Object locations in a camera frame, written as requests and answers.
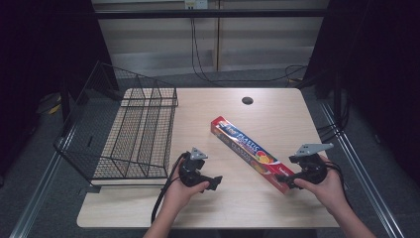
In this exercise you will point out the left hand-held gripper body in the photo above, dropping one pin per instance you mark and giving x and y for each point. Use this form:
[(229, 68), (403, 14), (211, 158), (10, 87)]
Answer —
[(191, 170)]

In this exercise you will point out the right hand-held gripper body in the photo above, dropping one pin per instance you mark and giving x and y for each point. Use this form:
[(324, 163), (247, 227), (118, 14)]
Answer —
[(312, 168)]

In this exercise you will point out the red plastic wrap box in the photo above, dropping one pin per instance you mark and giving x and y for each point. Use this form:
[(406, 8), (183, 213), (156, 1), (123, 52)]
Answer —
[(246, 148)]

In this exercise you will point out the person's left hand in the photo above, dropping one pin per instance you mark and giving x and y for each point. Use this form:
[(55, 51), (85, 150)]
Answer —
[(176, 195)]

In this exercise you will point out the person's right hand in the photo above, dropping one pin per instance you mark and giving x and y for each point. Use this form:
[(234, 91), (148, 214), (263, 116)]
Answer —
[(330, 191)]

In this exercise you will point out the dark curtain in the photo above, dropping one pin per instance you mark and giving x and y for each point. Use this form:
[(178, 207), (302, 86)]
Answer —
[(39, 49), (379, 66)]

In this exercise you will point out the yellow floor object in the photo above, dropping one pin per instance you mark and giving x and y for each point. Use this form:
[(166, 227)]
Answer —
[(54, 107)]

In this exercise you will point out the black horizontal bar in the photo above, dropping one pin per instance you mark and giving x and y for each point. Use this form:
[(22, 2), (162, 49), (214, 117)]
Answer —
[(211, 13)]

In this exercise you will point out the aluminium frame rail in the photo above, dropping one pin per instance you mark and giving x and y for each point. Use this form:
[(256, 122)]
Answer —
[(39, 195), (363, 178)]

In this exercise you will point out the white wall socket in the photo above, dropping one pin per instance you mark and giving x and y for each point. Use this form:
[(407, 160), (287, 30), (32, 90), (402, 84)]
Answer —
[(196, 4)]

